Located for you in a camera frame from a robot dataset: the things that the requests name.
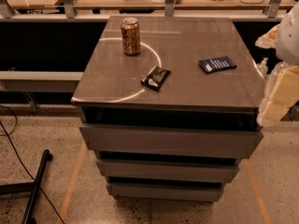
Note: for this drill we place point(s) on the black stand legs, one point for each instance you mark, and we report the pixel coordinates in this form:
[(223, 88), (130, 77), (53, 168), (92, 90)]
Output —
[(32, 188)]

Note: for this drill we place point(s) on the blue snack bar wrapper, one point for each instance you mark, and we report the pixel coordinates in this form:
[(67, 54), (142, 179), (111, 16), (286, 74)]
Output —
[(216, 64)]

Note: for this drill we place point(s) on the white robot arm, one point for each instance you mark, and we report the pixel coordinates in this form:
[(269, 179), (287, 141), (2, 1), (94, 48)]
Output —
[(287, 40)]

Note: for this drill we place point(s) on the grey drawer cabinet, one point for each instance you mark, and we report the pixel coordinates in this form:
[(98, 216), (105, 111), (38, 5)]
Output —
[(185, 141)]

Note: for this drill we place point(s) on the black rxbar chocolate wrapper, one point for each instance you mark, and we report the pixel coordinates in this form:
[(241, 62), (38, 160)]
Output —
[(155, 78)]

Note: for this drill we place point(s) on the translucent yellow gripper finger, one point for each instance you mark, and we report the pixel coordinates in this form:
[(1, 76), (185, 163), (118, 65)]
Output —
[(281, 93), (268, 40)]

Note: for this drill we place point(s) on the wooden desk with metal frame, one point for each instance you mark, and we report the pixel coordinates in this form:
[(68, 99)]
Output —
[(77, 9)]

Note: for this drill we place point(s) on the gold soda can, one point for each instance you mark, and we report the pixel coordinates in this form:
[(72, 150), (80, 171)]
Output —
[(130, 36)]

